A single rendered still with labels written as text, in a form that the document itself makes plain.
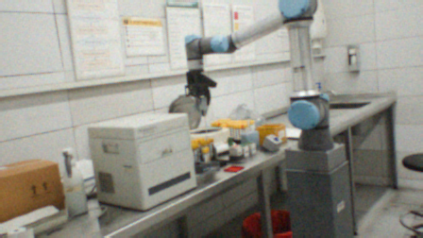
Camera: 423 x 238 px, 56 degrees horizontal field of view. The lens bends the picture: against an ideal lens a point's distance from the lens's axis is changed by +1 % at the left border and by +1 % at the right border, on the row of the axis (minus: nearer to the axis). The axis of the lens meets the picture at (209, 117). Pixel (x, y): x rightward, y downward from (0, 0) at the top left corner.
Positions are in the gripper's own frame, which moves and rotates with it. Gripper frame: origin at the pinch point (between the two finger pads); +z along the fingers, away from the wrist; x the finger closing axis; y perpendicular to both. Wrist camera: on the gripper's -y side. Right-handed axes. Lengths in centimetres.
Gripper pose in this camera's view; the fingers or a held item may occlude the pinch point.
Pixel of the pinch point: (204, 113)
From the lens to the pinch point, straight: 181.2
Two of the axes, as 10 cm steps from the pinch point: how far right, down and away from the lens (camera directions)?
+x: 7.6, 0.0, -6.5
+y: -6.4, 1.7, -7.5
